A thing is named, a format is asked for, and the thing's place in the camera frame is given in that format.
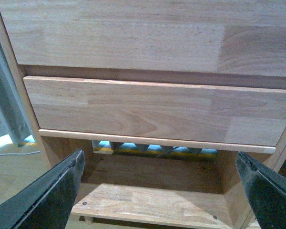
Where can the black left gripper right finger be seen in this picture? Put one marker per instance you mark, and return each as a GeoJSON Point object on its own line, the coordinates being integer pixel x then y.
{"type": "Point", "coordinates": [265, 190]}

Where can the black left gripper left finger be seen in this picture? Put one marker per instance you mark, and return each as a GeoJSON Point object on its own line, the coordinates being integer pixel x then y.
{"type": "Point", "coordinates": [47, 202]}

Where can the left wooden shelf cabinet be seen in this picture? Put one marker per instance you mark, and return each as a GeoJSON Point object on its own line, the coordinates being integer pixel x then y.
{"type": "Point", "coordinates": [179, 183]}

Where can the lower left wooden drawer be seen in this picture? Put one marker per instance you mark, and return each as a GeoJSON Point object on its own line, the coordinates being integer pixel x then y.
{"type": "Point", "coordinates": [204, 113]}

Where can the wooden drawer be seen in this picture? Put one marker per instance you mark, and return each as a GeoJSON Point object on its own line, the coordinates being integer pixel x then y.
{"type": "Point", "coordinates": [208, 36]}
{"type": "Point", "coordinates": [204, 113]}

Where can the grey curtain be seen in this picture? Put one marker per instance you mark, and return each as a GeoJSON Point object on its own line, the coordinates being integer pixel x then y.
{"type": "Point", "coordinates": [13, 118]}

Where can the upper left wooden drawer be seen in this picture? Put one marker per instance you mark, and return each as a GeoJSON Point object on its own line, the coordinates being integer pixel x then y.
{"type": "Point", "coordinates": [208, 36]}

